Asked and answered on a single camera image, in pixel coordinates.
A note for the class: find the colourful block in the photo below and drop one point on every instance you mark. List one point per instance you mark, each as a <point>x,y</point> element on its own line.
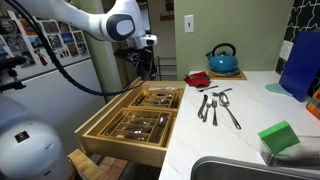
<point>313,105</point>

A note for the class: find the white light switch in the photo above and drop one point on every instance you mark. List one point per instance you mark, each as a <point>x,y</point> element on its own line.
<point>189,23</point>

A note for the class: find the small silver knife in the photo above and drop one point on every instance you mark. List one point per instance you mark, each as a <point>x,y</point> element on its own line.
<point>207,88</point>

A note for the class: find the red cloth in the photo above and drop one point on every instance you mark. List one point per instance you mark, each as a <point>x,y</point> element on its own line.
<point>200,79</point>

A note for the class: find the rear wooden cutlery tray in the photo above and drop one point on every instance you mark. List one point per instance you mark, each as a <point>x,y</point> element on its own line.
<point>158,99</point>

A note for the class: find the silver fork large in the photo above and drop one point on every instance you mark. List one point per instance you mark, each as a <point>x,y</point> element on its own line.
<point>214,105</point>

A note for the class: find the front wooden cutlery tray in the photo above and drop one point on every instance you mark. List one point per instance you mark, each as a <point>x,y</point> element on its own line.
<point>138,125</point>

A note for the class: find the blue kettle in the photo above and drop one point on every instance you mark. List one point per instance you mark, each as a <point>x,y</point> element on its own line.
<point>222,62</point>

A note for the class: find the blue cutting board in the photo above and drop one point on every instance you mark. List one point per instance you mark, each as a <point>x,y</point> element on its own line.
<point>303,64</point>

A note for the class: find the white refrigerator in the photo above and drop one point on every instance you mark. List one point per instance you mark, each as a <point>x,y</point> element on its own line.
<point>47,93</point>

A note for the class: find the steel sink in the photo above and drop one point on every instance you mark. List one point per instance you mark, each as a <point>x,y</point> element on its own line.
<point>217,168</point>

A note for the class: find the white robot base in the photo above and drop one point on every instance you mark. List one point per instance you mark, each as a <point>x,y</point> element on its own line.
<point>30,149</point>

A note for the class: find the wooden cutlery tray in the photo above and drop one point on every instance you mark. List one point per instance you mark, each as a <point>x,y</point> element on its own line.
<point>138,125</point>
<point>158,99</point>

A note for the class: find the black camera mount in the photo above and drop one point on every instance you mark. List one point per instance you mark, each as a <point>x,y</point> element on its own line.
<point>10,65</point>

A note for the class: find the white wall outlet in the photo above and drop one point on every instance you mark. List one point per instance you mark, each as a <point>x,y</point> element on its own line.
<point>285,49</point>

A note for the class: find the wooden stool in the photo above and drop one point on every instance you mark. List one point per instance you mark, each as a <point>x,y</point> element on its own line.
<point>83,168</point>

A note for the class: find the small silver spoon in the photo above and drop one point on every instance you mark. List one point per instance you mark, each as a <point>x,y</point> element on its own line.
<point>215,94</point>

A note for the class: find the teal silicone mat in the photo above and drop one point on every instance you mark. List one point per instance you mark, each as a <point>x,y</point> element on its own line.
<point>277,88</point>

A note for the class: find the clear sponge holder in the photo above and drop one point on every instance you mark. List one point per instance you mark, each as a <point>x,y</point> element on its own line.
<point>304,155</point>

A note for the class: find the green sponge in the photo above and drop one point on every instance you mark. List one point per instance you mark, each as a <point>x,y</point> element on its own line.
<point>278,137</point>

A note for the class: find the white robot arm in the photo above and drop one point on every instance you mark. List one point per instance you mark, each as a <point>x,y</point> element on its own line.
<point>123,22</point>

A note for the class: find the wooden kitchen drawer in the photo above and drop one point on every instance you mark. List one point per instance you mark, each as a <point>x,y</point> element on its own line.
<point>91,143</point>

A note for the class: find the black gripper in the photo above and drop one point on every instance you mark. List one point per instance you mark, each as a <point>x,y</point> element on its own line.
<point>142,58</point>

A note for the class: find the wooden trivet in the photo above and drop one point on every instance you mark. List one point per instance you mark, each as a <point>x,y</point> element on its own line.
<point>219,76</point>

